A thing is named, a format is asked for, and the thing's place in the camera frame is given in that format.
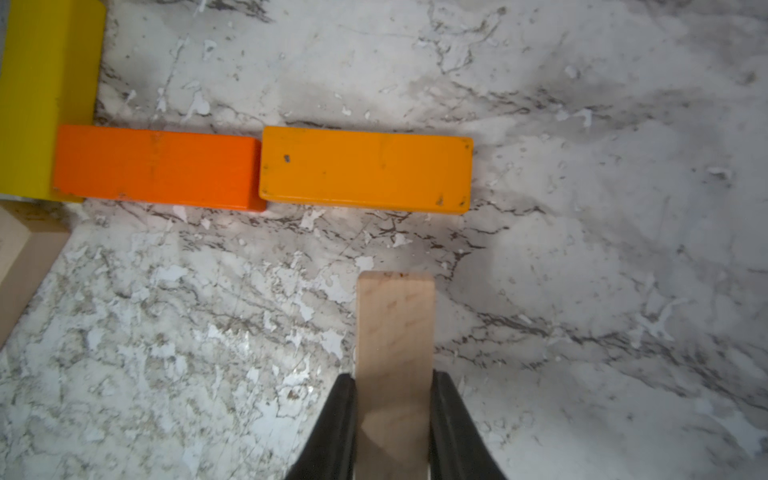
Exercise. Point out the natural wood block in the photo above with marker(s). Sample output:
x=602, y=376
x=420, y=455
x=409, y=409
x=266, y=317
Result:
x=31, y=241
x=396, y=315

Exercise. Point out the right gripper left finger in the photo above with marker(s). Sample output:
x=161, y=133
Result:
x=329, y=452

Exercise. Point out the yellow block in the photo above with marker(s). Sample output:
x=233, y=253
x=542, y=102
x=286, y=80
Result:
x=49, y=77

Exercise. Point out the red orange block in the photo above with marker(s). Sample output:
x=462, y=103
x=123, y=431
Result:
x=178, y=168

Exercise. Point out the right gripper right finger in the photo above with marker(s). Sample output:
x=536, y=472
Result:
x=456, y=449

